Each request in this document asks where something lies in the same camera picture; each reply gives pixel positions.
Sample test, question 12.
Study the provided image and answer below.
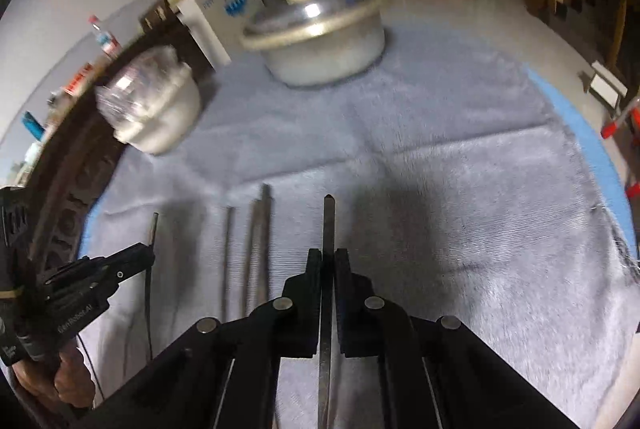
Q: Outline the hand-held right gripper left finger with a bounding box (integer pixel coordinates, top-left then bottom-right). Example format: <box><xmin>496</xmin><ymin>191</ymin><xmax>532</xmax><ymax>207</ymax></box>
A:
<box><xmin>65</xmin><ymin>248</ymin><xmax>323</xmax><ymax>429</ymax></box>

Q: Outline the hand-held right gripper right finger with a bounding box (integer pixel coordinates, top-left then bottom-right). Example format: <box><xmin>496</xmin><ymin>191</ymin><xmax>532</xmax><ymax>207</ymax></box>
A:
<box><xmin>334</xmin><ymin>248</ymin><xmax>581</xmax><ymax>429</ymax></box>

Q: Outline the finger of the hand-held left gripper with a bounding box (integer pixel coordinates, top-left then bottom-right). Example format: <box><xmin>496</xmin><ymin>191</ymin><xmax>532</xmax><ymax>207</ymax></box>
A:
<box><xmin>47</xmin><ymin>258</ymin><xmax>152</xmax><ymax>296</ymax></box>
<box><xmin>75</xmin><ymin>245</ymin><xmax>157</xmax><ymax>271</ymax></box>

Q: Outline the metal chopstick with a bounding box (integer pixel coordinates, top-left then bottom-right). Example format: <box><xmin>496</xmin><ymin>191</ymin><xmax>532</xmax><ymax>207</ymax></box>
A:
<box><xmin>317</xmin><ymin>194</ymin><xmax>336</xmax><ymax>429</ymax></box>
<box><xmin>144</xmin><ymin>212</ymin><xmax>160</xmax><ymax>362</ymax></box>

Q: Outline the person's left hand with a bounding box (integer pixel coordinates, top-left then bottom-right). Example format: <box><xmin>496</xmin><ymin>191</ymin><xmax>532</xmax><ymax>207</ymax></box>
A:
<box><xmin>12</xmin><ymin>343</ymin><xmax>97</xmax><ymax>417</ymax></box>

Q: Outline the carved wooden table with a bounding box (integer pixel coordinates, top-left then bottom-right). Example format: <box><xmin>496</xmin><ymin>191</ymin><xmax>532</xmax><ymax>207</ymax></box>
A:
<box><xmin>0</xmin><ymin>16</ymin><xmax>221</xmax><ymax>270</ymax></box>

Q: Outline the white pot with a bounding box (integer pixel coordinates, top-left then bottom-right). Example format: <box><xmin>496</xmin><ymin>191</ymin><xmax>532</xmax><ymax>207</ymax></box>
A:
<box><xmin>112</xmin><ymin>62</ymin><xmax>203</xmax><ymax>156</ymax></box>

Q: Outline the teal bottle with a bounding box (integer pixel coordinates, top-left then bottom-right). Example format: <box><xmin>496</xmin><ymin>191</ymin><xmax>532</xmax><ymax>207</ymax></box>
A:
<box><xmin>21</xmin><ymin>110</ymin><xmax>47</xmax><ymax>141</ymax></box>

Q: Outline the clear plastic wrapped cover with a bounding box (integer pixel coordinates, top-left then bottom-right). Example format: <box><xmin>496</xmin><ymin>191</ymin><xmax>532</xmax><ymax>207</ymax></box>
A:
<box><xmin>95</xmin><ymin>46</ymin><xmax>182</xmax><ymax>130</ymax></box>

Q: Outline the red patterned bowl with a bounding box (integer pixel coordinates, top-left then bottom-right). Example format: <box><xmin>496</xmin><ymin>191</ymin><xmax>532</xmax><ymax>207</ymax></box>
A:
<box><xmin>64</xmin><ymin>63</ymin><xmax>97</xmax><ymax>96</ymax></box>

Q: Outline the grey cloth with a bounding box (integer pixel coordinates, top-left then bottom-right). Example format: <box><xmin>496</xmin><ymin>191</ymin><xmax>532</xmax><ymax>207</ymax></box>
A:
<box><xmin>77</xmin><ymin>26</ymin><xmax>638</xmax><ymax>429</ymax></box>

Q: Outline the plastic water bottle red cap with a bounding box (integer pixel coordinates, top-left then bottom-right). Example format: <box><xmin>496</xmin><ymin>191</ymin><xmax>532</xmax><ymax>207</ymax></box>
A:
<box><xmin>89</xmin><ymin>15</ymin><xmax>121</xmax><ymax>60</ymax></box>

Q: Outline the wooden chair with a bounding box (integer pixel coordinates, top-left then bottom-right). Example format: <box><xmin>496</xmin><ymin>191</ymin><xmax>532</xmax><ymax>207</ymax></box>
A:
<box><xmin>140</xmin><ymin>0</ymin><xmax>177</xmax><ymax>35</ymax></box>

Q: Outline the aluminium pot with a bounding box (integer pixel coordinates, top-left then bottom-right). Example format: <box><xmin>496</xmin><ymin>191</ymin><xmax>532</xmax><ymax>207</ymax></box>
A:
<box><xmin>264</xmin><ymin>23</ymin><xmax>388</xmax><ymax>88</ymax></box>

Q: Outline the white chest freezer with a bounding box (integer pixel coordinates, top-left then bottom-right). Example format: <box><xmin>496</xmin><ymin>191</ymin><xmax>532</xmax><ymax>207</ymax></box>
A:
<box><xmin>169</xmin><ymin>0</ymin><xmax>271</xmax><ymax>70</ymax></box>

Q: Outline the metal pot lid white knob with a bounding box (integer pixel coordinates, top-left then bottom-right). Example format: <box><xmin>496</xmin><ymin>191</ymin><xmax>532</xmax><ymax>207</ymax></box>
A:
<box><xmin>242</xmin><ymin>0</ymin><xmax>388</xmax><ymax>51</ymax></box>

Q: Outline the blue cloth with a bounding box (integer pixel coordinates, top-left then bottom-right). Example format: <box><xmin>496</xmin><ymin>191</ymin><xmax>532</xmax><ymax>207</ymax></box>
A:
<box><xmin>77</xmin><ymin>64</ymin><xmax>632</xmax><ymax>260</ymax></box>

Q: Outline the red white folding rack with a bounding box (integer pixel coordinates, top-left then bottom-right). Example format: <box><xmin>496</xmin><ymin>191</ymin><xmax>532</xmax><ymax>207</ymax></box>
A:
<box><xmin>600</xmin><ymin>96</ymin><xmax>640</xmax><ymax>200</ymax></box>

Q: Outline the small white stool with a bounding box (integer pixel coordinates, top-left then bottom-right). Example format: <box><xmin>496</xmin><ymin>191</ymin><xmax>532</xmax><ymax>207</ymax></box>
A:
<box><xmin>579</xmin><ymin>60</ymin><xmax>629</xmax><ymax>111</ymax></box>

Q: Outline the black cable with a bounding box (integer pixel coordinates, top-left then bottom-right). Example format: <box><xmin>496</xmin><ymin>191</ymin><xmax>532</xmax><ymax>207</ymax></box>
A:
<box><xmin>75</xmin><ymin>334</ymin><xmax>107</xmax><ymax>402</ymax></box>

